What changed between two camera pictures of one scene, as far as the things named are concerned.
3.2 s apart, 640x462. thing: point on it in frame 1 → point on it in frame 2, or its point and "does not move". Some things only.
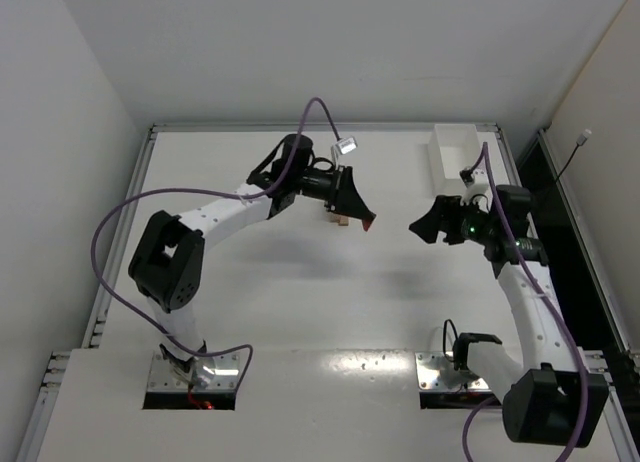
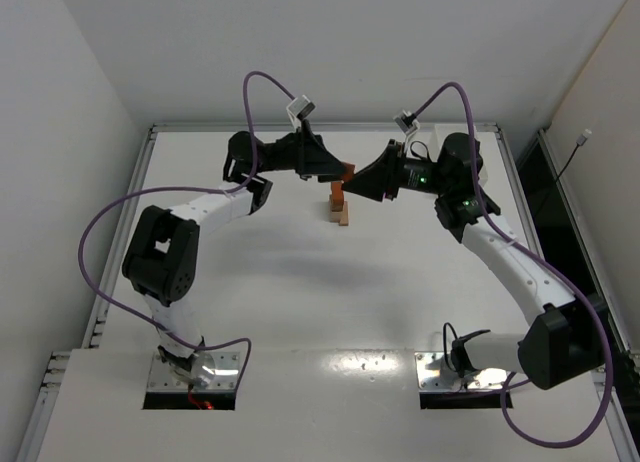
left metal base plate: (163, 379) does not move
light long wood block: (333, 218) does not move
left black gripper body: (340, 188) → (304, 152)
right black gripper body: (449, 220) → (393, 169)
